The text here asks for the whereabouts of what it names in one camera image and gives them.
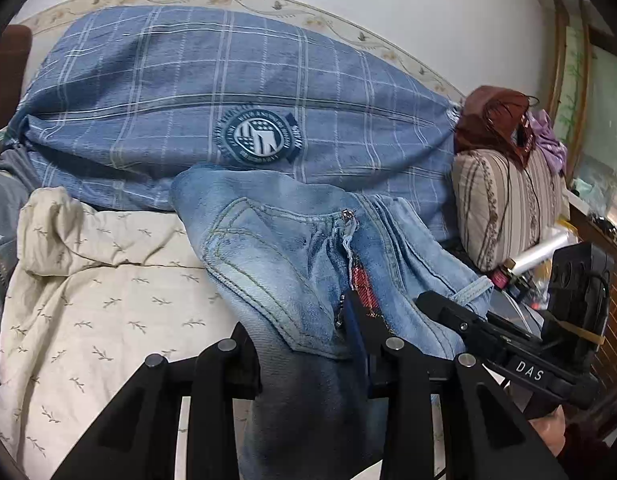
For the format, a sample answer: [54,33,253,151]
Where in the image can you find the purple cloth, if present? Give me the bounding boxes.
[531,111,569,177]

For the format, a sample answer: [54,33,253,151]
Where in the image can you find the brown bag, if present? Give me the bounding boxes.
[453,85,537,169]

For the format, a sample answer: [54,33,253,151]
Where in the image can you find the blue plaid quilt with emblem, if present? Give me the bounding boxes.
[13,5,462,242]

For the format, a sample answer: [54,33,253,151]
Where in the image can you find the cream leaf print blanket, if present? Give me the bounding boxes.
[0,187,269,466]

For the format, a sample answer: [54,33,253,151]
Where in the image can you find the wooden framed bamboo panel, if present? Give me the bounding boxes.
[548,0,597,177]

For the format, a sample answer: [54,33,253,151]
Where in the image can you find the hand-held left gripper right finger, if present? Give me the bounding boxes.
[343,291,570,480]

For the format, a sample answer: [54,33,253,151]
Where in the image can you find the grey blue starry bed sheet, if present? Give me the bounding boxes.
[0,147,37,396]

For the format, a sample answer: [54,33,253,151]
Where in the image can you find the blue denim pants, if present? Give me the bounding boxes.
[171,165,495,480]

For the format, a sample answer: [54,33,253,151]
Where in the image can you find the brown wooden headboard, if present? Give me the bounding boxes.
[0,25,32,137]

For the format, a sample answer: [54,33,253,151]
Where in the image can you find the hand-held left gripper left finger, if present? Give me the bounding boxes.
[52,322,263,480]

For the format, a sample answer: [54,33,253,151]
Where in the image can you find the clear plastic wrap roll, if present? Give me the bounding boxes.
[508,227,572,274]

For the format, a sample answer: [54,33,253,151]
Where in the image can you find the person's right hand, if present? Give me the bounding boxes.
[530,407,567,457]

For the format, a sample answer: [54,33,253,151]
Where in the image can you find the beige striped pillow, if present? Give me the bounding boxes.
[451,150,570,274]

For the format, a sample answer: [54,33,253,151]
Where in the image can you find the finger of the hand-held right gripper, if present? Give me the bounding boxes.
[415,289,515,357]

